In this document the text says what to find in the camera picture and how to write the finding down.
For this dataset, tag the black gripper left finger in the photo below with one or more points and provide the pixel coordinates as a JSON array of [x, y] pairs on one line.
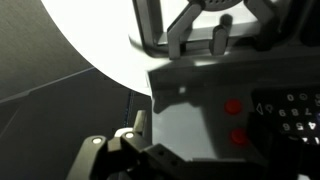
[[100, 160]]

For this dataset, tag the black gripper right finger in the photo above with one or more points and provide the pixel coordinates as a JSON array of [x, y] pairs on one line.
[[286, 163]]

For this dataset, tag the grey toy stove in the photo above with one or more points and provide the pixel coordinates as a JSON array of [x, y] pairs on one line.
[[186, 130]]

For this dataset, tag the grey stove pot grate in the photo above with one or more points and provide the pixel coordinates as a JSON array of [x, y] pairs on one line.
[[180, 30]]

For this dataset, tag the black number keypad panel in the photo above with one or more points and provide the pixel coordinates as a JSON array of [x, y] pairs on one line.
[[293, 111]]

